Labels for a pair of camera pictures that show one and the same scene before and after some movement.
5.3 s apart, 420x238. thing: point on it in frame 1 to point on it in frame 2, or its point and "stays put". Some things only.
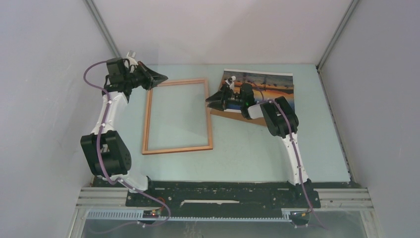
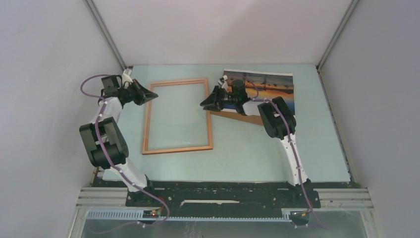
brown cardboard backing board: [237, 116] stays put
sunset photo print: [266, 86] stays put
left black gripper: [151, 79] to [143, 95]
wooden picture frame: [147, 120] stays put
